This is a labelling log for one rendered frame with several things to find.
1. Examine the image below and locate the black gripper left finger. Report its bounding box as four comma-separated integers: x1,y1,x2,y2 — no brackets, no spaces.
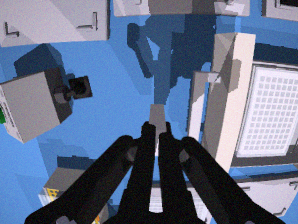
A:
24,104,157,224

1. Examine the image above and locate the blue bench mat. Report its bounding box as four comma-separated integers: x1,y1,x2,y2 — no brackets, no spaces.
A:
0,0,298,224

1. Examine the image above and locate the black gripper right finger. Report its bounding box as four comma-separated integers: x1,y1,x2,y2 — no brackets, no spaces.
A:
156,104,286,224

